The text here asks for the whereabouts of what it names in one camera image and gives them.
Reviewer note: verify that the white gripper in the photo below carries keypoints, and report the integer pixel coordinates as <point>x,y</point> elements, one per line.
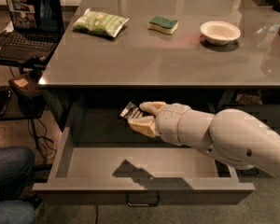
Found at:
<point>169,120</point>

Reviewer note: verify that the black rxbar chocolate wrapper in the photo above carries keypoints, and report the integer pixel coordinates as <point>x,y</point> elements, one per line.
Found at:
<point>131,111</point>

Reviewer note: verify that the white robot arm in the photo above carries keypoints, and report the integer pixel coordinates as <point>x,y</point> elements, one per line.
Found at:
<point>194,130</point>

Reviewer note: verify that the open grey top drawer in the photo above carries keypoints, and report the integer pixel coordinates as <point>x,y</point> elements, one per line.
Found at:
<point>100,160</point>

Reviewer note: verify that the green yellow sponge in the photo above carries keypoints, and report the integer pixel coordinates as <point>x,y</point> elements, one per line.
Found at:
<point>162,25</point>

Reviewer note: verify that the white bowl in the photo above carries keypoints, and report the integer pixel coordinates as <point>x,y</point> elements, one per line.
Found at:
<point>220,33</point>

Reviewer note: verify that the green chip bag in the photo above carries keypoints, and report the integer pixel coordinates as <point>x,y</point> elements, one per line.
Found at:
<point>100,23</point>

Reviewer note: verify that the black device with label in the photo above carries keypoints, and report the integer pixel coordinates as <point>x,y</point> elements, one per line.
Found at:
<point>30,98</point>

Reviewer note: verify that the person leg blue jeans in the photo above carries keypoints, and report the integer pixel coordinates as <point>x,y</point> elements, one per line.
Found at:
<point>16,166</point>

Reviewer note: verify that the black laptop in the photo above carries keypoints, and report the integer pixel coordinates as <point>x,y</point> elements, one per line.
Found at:
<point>37,30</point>

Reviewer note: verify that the metal drawer handle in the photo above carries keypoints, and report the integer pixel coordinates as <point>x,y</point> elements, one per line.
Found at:
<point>142,200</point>

